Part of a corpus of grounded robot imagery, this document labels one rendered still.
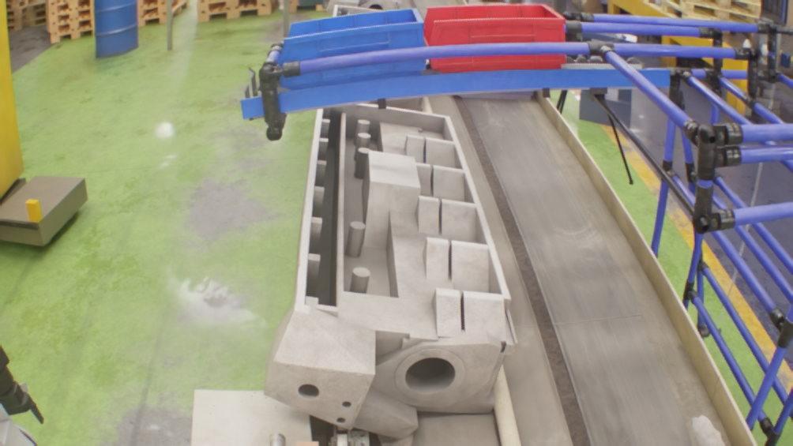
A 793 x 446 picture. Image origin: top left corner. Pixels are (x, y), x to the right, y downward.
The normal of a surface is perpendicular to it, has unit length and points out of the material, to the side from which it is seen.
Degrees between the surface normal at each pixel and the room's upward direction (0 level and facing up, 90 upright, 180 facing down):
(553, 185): 0
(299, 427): 0
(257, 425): 0
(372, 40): 92
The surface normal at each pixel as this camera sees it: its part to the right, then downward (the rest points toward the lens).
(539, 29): 0.05, 0.51
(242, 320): 0.00, -0.88
